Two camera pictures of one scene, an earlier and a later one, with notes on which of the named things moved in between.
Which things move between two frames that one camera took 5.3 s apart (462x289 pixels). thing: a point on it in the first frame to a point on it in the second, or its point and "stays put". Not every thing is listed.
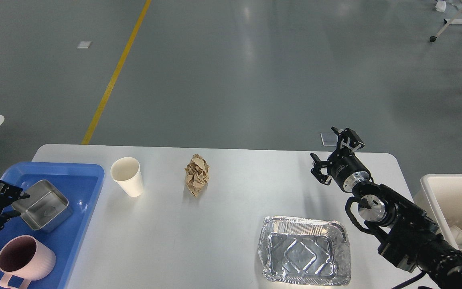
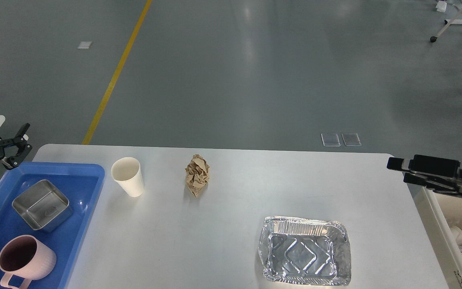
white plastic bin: x=458 y=203 stays put
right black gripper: x=340 y=168 to x=426 y=164
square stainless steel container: x=46 y=208 stays put
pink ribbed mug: x=22 y=258 stays put
